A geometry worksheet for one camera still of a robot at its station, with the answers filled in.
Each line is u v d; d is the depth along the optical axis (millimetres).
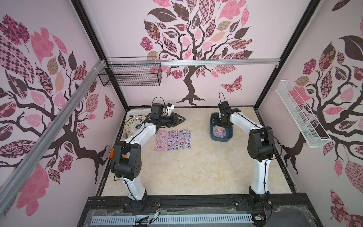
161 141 988
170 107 831
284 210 723
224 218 775
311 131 726
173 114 788
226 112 757
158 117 718
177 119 800
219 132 1035
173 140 1001
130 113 1172
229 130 1030
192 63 940
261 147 551
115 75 1053
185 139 1002
